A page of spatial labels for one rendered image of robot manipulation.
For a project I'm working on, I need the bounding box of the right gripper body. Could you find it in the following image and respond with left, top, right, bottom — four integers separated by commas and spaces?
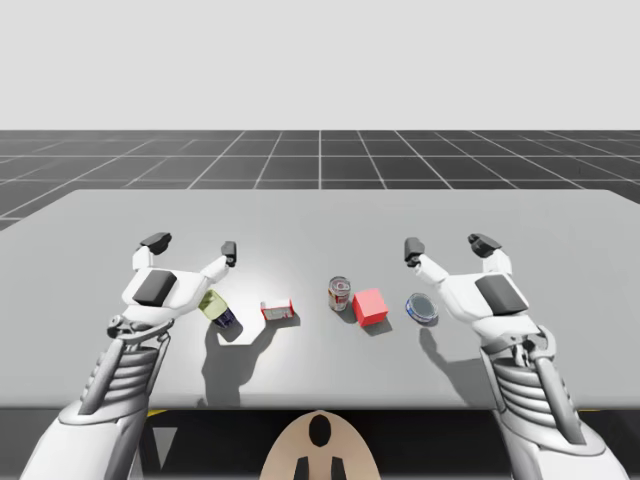
435, 272, 541, 340

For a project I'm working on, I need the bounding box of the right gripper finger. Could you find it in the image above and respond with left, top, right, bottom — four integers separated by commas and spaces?
403, 237, 451, 286
467, 232, 514, 276

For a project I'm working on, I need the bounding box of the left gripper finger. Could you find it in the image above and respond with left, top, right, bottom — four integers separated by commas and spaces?
130, 232, 173, 274
199, 240, 239, 282

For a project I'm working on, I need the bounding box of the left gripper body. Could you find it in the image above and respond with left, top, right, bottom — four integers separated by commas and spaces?
120, 266, 213, 324

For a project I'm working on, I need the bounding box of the pink cube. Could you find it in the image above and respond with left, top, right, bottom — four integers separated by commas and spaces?
351, 287, 391, 328

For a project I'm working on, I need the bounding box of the blue flat can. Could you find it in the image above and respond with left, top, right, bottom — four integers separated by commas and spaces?
405, 292, 439, 325

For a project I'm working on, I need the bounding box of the green and blue rectangular can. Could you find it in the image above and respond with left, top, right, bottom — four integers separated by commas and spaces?
197, 288, 238, 330

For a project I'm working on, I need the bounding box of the red and white carton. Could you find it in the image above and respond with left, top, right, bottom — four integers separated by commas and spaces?
260, 298, 295, 322

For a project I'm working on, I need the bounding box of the red and white can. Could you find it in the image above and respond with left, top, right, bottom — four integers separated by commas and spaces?
327, 277, 353, 313

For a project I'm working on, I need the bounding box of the tan robot part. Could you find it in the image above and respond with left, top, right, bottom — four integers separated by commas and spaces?
259, 409, 382, 480

